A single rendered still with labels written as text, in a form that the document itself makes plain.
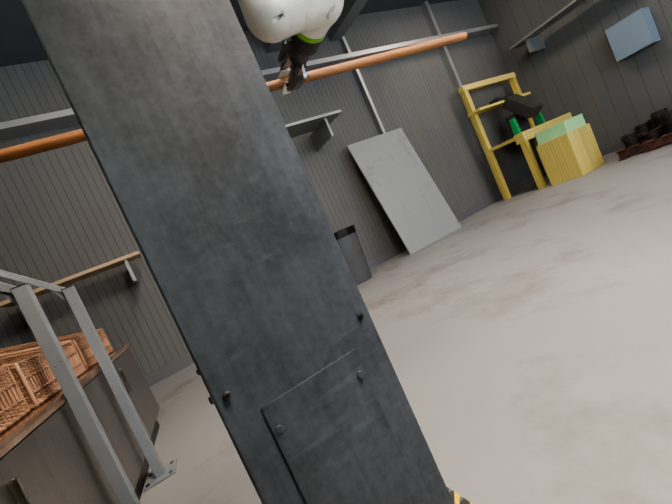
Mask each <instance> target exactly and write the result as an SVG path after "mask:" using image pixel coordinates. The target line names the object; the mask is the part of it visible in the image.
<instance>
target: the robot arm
mask: <svg viewBox="0 0 672 504"><path fill-rule="evenodd" d="M237 1H238V3H239V6H240V9H241V11H242V14H243V17H244V19H245V22H246V25H247V27H248V28H249V30H250V31H251V33H252V34H253V35H254V36H255V37H256V38H258V39H259V40H261V41H263V42H266V43H277V42H280V41H282V45H281V49H280V53H279V58H278V62H279V63H281V65H280V71H279V73H280V74H279V76H278V79H280V78H284V77H288V74H289V72H290V75H289V79H288V81H286V82H285V85H284V87H283V90H282V92H281V95H285V94H289V93H290V92H291V91H293V90H297V89H300V87H301V86H302V84H303V83H304V81H305V80H306V79H307V78H309V74H308V73H306V71H305V68H306V63H307V61H308V60H309V59H310V58H311V56H312V55H314V54H315V53H316V52H317V51H318V50H319V48H320V46H321V44H322V42H323V40H324V38H325V36H326V34H327V32H328V30H329V28H330V27H331V26H332V25H333V24H334V23H335V22H336V21H337V19H338V18H339V16H340V15H341V12H342V9H343V4H344V0H237ZM287 68H290V69H291V71H290V69H287ZM300 70H301V72H300Z"/></svg>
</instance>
